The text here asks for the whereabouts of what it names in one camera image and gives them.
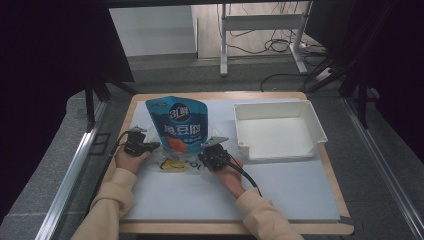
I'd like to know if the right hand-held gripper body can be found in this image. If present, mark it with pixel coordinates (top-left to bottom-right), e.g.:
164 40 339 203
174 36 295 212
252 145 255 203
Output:
197 135 232 172

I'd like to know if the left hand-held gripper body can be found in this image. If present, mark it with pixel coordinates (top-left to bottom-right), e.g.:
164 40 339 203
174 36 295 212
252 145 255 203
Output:
123 126 150 158

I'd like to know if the clear smiley plastic bag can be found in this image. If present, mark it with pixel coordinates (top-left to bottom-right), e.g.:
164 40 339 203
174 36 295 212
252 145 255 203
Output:
141 121 216 175

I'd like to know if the blue stand-up food pouch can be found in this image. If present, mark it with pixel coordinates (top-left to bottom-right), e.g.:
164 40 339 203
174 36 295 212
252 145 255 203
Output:
145 95 210 155

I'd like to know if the person's left hand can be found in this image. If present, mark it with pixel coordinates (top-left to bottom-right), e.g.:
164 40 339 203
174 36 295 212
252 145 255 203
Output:
114 145 152 175

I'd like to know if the person's right hand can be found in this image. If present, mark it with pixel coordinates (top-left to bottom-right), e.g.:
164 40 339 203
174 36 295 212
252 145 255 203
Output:
212 155 248 200

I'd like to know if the pale blue foam mat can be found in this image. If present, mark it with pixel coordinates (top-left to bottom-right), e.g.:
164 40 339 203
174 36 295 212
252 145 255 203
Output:
123 97 342 223

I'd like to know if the black tripod stand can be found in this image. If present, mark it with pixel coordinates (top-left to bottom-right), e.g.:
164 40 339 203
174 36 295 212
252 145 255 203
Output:
84 75 138 133

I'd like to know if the white plastic tray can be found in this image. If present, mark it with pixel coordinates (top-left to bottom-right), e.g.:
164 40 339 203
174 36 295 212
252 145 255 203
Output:
232 99 329 162

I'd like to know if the white panel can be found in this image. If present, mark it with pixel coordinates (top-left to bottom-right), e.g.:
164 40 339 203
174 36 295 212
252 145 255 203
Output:
109 4 198 58

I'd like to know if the black curtain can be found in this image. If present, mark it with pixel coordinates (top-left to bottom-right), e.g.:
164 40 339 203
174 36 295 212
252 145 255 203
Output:
0 0 135 225
304 0 424 158

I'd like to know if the black metal stand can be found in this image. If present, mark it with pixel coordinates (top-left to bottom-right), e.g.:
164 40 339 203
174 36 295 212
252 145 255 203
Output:
303 0 383 130

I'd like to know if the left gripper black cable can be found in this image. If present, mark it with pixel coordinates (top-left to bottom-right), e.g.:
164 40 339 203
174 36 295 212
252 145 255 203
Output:
83 130 132 218

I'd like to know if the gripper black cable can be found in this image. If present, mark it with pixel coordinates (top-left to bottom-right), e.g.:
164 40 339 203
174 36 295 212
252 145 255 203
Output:
228 153 263 198
83 130 132 218

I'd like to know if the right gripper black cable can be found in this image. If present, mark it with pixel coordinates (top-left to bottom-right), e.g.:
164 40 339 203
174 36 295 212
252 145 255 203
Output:
228 153 263 198

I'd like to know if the aluminium rail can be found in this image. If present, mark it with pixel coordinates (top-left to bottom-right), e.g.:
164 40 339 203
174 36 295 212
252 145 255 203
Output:
342 97 424 240
34 103 108 240

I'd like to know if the black floor cable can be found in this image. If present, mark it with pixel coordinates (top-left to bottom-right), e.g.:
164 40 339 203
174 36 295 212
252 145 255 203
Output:
259 72 309 93

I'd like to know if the tangle of black floor cables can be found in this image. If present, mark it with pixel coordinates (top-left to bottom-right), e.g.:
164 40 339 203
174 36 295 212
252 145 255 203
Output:
216 2 303 56

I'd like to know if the white metal desk frame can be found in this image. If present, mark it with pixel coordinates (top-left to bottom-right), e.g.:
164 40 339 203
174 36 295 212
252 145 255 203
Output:
219 1 313 77

